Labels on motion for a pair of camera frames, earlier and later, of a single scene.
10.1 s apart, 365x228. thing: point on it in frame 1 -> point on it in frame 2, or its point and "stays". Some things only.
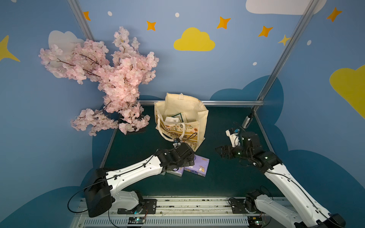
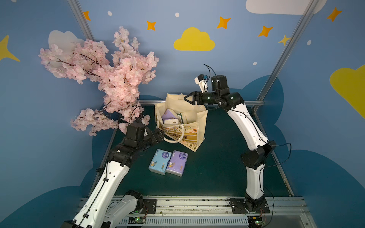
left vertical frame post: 79,12 stays
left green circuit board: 136,220 stays
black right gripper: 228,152 -> 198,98
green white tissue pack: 179,116 stays
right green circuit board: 254,222 stays
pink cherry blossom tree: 119,78 stays
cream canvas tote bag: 183,117 stays
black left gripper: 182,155 -> 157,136
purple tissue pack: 201,166 -> 168,115
